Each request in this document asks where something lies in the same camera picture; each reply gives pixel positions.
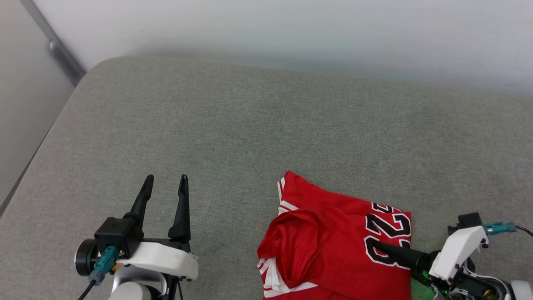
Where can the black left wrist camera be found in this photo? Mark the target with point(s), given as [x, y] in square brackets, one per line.
[118, 233]

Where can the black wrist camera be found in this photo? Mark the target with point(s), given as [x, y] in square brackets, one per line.
[118, 233]
[468, 220]

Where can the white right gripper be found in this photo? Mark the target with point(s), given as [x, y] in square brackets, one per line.
[456, 250]

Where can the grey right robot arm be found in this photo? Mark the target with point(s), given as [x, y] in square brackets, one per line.
[524, 291]

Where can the grey fabric sofa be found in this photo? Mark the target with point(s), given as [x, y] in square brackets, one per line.
[250, 137]

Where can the grey metal wall rail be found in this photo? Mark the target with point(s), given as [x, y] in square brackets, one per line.
[58, 50]

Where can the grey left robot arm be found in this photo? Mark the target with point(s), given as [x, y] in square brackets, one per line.
[85, 256]

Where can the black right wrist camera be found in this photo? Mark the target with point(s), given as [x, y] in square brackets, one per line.
[468, 220]

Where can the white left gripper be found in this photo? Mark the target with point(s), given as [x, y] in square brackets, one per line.
[162, 258]

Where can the red number 23 jersey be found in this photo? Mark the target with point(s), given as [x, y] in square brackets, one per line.
[333, 233]

